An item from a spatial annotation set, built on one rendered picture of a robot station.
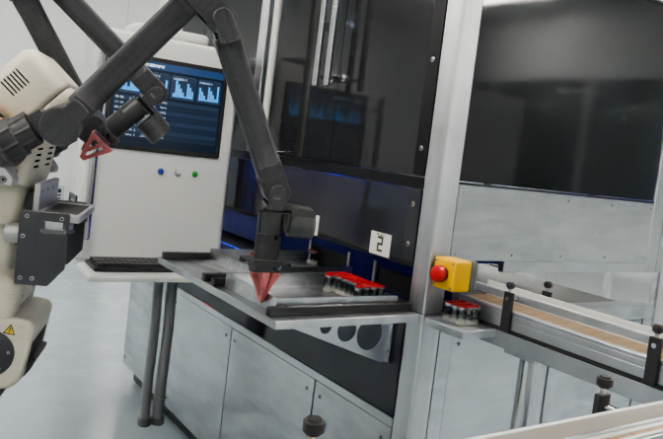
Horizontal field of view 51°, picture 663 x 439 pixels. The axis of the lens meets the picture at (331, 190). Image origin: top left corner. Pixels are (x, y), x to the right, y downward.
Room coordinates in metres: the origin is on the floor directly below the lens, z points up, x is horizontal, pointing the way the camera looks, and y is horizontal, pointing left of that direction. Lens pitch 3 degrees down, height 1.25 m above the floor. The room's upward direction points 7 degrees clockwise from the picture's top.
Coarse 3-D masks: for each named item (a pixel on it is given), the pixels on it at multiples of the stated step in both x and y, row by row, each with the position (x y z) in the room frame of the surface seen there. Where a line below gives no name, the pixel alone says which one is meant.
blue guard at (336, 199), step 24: (240, 168) 2.50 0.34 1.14; (288, 168) 2.23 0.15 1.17; (240, 192) 2.48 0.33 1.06; (312, 192) 2.10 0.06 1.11; (336, 192) 1.99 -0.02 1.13; (360, 192) 1.90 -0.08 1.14; (384, 192) 1.82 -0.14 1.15; (408, 192) 1.74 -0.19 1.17; (336, 216) 1.98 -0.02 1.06; (360, 216) 1.89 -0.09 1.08; (384, 216) 1.81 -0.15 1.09; (408, 216) 1.73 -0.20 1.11; (360, 240) 1.88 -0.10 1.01; (408, 240) 1.72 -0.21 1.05
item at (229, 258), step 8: (216, 256) 2.01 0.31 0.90; (224, 256) 1.96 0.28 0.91; (232, 256) 2.08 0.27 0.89; (288, 256) 2.20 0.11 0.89; (296, 256) 2.21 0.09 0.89; (304, 256) 2.23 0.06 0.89; (224, 264) 1.96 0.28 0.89; (232, 264) 1.92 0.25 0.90; (240, 264) 1.88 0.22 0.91; (296, 264) 2.13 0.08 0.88; (304, 264) 2.15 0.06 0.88
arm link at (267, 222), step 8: (264, 208) 1.53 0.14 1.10; (264, 216) 1.51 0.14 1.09; (272, 216) 1.51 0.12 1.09; (280, 216) 1.52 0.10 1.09; (288, 216) 1.53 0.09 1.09; (264, 224) 1.51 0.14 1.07; (272, 224) 1.51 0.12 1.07; (280, 224) 1.52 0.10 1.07; (288, 224) 1.53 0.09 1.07; (264, 232) 1.51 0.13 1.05; (272, 232) 1.51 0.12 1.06; (280, 232) 1.52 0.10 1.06
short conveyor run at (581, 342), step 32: (480, 288) 1.68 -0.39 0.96; (512, 288) 1.56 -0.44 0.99; (480, 320) 1.64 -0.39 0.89; (512, 320) 1.56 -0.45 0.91; (544, 320) 1.53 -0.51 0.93; (576, 320) 1.45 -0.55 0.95; (608, 320) 1.46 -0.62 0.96; (544, 352) 1.48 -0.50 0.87; (576, 352) 1.42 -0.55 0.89; (608, 352) 1.36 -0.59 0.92; (640, 352) 1.33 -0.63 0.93; (640, 384) 1.30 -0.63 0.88
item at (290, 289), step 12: (228, 276) 1.69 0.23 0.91; (240, 276) 1.72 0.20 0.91; (288, 276) 1.80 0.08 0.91; (300, 276) 1.82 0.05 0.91; (312, 276) 1.84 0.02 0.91; (324, 276) 1.86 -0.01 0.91; (228, 288) 1.69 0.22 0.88; (240, 288) 1.64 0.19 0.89; (252, 288) 1.59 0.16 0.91; (276, 288) 1.75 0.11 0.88; (288, 288) 1.77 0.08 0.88; (300, 288) 1.78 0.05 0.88; (312, 288) 1.80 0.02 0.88; (252, 300) 1.58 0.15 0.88; (264, 300) 1.53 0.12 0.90; (276, 300) 1.49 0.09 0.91; (288, 300) 1.51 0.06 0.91; (300, 300) 1.52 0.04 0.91; (312, 300) 1.54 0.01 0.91; (324, 300) 1.56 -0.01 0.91; (336, 300) 1.58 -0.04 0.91; (348, 300) 1.60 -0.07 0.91; (360, 300) 1.62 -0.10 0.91; (372, 300) 1.64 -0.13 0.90; (384, 300) 1.66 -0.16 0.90; (396, 300) 1.68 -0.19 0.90
